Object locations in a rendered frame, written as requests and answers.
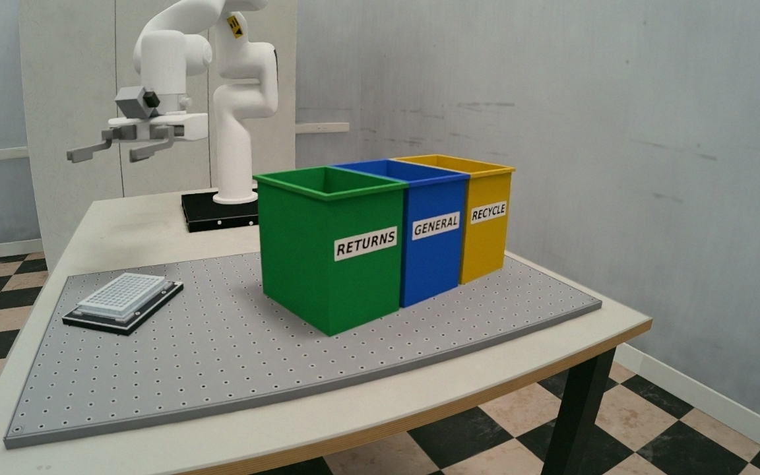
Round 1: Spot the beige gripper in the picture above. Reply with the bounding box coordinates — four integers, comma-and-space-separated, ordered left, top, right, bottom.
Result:
66, 111, 207, 164

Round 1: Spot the yellow recycle bin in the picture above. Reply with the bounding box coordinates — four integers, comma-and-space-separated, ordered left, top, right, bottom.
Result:
389, 154, 516, 285

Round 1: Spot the green bin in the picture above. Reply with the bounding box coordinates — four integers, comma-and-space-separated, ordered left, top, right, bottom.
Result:
252, 166, 409, 337

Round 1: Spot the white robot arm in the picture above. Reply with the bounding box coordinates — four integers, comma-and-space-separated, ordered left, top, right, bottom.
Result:
114, 0, 278, 205

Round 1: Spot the blue bin labelled general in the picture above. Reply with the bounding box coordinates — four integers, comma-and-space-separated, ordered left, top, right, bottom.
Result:
330, 159, 470, 308

